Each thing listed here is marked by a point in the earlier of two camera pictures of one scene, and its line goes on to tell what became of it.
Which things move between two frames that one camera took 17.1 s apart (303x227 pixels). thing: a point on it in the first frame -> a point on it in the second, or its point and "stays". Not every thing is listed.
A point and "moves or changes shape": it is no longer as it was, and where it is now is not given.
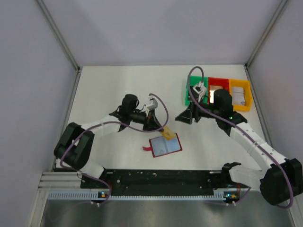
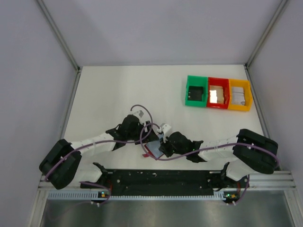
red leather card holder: x=160 y=146 moves or changes shape
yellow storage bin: x=245 y=83 stays
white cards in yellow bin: x=238 y=96 stays
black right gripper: x=193 y=113 -> x=164 y=146
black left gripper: x=148 y=119 -> x=147 y=130
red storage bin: x=216 y=83 stays
